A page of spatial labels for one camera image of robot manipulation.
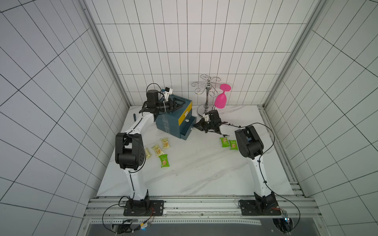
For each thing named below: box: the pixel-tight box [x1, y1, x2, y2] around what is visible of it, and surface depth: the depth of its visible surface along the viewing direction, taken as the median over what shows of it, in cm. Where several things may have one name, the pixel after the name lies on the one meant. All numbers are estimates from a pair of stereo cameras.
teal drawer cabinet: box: [155, 94, 197, 141], surface depth 92 cm
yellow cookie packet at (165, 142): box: [159, 137, 171, 149], surface depth 99 cm
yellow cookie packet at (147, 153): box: [144, 147, 152, 159], surface depth 94 cm
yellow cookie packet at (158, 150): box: [152, 144, 165, 158], surface depth 94 cm
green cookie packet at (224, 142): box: [219, 137, 230, 148], surface depth 99 cm
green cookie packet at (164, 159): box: [158, 153, 170, 168], surface depth 91 cm
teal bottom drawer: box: [179, 115, 197, 141], surface depth 99 cm
